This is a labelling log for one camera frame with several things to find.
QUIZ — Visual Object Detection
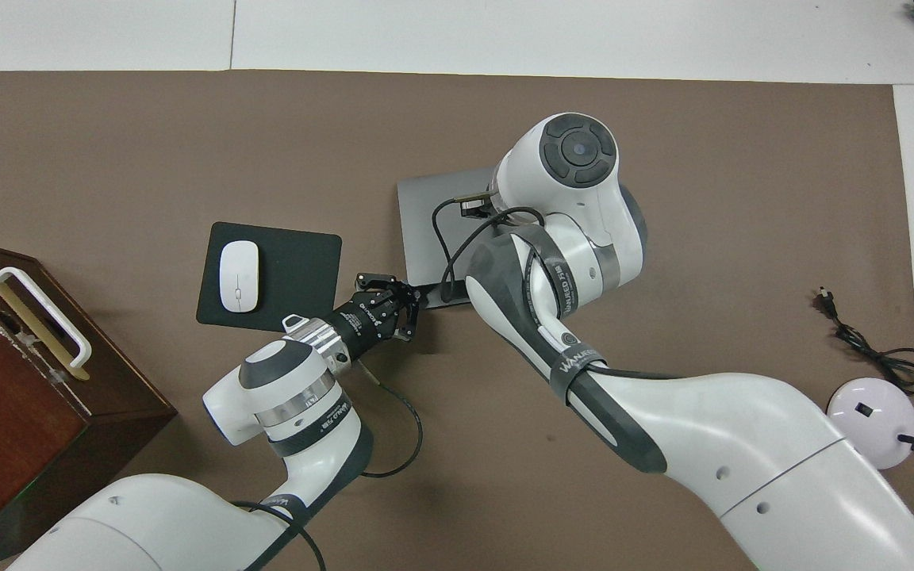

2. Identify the brown table mat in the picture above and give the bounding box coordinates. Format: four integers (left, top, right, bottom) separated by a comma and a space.
0, 70, 914, 571

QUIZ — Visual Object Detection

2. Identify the dark brown wooden box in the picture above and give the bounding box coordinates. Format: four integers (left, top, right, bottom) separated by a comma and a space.
0, 234, 179, 570

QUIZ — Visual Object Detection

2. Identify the white desk lamp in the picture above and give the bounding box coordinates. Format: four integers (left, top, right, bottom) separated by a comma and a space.
826, 325, 914, 470

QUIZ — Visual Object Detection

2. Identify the black lamp power cable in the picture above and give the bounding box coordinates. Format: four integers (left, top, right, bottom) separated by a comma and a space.
814, 287, 914, 445

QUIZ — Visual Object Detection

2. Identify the grey laptop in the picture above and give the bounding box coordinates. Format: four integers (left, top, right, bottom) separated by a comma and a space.
397, 167, 505, 312

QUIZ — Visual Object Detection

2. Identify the brass handle plate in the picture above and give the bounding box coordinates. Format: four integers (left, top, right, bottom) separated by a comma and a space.
0, 268, 91, 381

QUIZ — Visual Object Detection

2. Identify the white box handle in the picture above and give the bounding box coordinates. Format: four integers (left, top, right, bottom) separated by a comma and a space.
0, 267, 93, 370

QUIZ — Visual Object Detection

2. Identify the black mouse pad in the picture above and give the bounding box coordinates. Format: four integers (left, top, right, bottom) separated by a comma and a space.
196, 221, 344, 338

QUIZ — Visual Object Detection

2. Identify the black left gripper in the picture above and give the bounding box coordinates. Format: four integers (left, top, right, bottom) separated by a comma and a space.
328, 273, 421, 362

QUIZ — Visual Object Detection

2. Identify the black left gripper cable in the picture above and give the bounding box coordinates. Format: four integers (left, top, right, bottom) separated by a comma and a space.
231, 361, 424, 571

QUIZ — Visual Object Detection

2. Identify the white computer mouse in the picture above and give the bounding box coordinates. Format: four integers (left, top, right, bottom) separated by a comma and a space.
219, 240, 260, 313

